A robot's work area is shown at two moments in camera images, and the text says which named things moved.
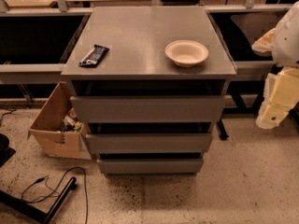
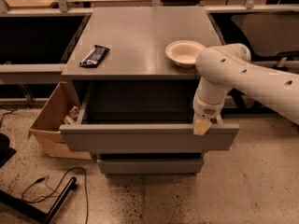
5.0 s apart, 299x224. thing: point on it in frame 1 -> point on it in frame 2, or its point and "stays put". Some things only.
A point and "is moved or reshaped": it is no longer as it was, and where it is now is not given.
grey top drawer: [148, 108] is moved or reshaped
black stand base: [38, 214] stays put
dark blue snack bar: [93, 57] stays put
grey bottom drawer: [148, 166] stays put
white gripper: [287, 42] -> [205, 110]
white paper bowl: [185, 53] stays put
